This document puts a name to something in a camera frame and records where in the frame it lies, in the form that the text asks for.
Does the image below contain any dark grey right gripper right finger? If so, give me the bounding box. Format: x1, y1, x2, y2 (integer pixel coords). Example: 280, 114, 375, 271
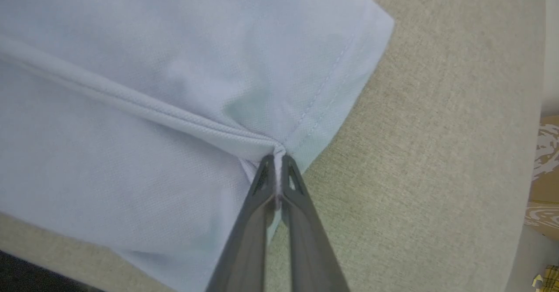
280, 154, 351, 292

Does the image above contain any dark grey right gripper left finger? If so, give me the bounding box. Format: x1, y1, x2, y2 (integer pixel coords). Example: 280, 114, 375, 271
204, 154, 276, 292

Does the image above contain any light blue and white shirt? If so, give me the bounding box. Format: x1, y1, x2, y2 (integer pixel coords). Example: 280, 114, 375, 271
0, 0, 396, 292

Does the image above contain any fabric sofa seat cushion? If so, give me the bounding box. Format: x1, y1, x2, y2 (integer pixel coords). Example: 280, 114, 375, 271
0, 0, 547, 292

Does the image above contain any yellow patterned object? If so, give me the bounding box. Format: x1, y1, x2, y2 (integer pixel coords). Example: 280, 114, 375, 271
532, 264, 559, 292

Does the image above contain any brown printed cardboard box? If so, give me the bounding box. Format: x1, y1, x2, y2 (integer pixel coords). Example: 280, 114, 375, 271
524, 114, 559, 240

